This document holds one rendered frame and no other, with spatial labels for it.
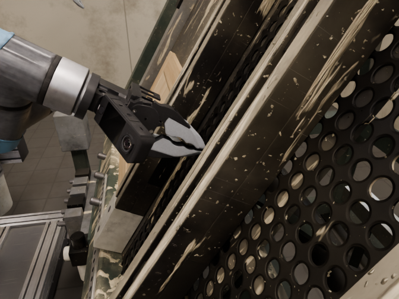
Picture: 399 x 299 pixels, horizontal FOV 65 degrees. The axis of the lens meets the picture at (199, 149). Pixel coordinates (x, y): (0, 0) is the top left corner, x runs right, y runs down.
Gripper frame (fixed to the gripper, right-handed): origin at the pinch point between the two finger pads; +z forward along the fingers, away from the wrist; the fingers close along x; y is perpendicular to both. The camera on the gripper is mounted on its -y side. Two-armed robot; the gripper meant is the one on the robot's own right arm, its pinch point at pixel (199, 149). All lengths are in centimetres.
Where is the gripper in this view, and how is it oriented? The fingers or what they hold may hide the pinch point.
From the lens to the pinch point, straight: 52.4
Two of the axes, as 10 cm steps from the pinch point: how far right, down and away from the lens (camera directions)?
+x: -5.0, 7.9, 3.6
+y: -1.9, -5.1, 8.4
